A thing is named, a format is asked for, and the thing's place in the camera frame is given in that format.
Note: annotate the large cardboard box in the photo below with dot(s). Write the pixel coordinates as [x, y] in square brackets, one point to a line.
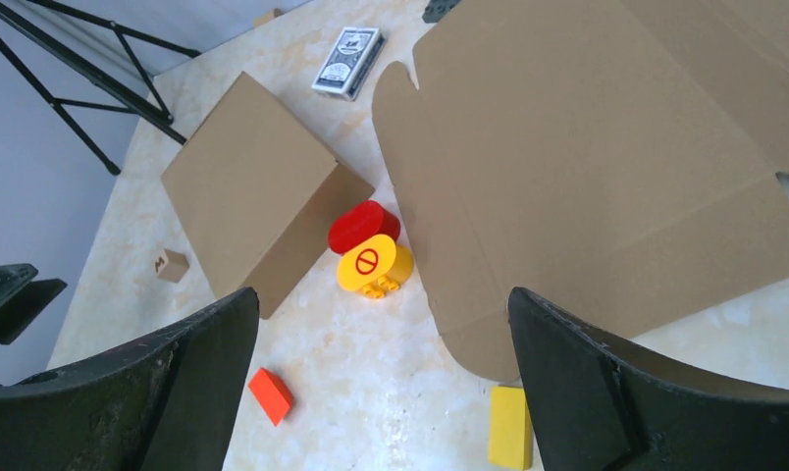
[619, 158]

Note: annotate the small folded cardboard box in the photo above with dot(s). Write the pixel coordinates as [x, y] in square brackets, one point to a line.
[256, 192]

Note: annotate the red oval plastic block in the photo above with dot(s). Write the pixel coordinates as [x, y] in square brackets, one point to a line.
[366, 219]

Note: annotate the yellow rectangular block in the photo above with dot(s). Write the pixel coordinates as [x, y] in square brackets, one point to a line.
[510, 429]

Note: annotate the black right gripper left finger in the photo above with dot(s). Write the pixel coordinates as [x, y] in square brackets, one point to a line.
[164, 401]

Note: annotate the yellow oval toy block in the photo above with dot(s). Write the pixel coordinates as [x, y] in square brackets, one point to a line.
[375, 267]

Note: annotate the wooden letter cube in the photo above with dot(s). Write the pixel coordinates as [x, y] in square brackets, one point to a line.
[170, 265]

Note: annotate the black tripod stand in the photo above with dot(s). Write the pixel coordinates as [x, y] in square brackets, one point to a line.
[157, 114]

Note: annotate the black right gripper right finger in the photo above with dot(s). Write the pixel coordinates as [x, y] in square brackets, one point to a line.
[602, 402]

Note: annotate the orange rectangular block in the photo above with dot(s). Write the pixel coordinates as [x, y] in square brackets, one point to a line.
[272, 394]

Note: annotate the blue playing card box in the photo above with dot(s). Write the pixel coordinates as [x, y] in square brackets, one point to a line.
[349, 63]

